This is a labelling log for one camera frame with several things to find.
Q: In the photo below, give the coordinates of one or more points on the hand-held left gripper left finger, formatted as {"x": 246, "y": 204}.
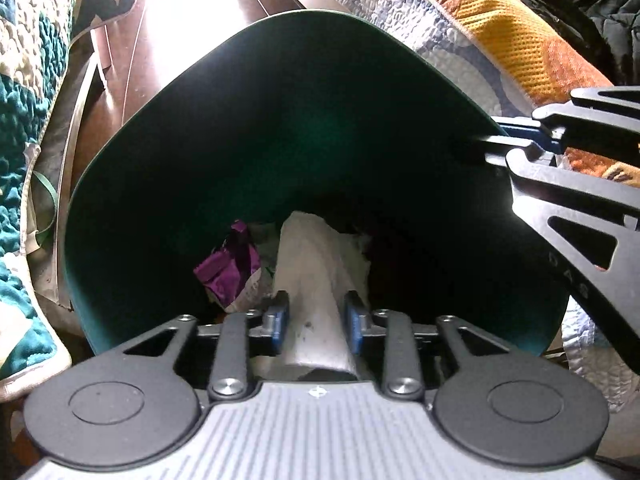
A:
{"x": 280, "y": 321}

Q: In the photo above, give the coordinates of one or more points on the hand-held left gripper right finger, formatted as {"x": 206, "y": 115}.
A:
{"x": 355, "y": 322}

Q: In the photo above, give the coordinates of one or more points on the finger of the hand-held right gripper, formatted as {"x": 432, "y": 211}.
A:
{"x": 575, "y": 120}
{"x": 565, "y": 200}

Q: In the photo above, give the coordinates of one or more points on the white paper towel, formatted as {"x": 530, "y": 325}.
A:
{"x": 310, "y": 270}

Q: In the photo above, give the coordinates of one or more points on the purple snack packet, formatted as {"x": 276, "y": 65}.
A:
{"x": 227, "y": 270}

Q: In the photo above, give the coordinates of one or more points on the dark green trash bin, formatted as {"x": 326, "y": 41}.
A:
{"x": 300, "y": 135}

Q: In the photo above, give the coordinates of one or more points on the black puffer jacket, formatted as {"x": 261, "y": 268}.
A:
{"x": 610, "y": 15}

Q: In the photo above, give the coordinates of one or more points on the orange patchwork quilt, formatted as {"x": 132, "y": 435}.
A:
{"x": 475, "y": 25}

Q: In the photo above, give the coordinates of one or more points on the teal patchwork quilt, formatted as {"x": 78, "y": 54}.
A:
{"x": 25, "y": 110}

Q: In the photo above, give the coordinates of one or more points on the metal bed frame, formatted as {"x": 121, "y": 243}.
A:
{"x": 75, "y": 125}

